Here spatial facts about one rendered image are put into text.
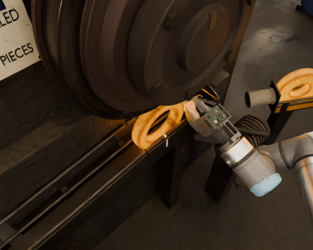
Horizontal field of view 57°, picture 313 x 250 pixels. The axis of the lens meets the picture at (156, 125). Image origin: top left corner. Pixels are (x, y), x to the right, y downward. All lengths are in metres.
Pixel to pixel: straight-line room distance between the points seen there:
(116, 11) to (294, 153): 0.69
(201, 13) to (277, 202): 1.31
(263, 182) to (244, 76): 1.35
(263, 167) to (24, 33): 0.67
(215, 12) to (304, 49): 2.04
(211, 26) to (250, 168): 0.47
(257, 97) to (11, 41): 0.78
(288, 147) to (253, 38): 1.61
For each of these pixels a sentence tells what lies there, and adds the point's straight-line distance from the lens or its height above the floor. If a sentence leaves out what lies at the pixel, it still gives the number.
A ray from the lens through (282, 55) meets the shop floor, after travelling 2.39.
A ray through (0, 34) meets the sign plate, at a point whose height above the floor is 1.14.
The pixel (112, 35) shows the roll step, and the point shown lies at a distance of 0.44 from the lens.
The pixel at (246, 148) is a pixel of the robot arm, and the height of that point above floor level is 0.74.
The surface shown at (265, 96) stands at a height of 0.69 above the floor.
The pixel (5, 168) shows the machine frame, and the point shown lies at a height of 0.87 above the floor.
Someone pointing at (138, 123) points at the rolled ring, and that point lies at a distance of 0.78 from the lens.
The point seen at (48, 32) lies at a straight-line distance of 0.48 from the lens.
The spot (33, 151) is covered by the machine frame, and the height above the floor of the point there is 0.87.
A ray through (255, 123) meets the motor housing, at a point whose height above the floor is 0.53.
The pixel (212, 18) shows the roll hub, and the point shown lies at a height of 1.17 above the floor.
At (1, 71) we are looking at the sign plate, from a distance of 0.59.
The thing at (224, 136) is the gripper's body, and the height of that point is 0.75.
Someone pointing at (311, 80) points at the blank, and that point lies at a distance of 1.09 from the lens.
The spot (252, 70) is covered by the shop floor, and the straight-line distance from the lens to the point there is 2.19.
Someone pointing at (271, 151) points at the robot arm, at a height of 0.66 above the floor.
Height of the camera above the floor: 1.44
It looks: 54 degrees down
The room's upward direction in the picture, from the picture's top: straight up
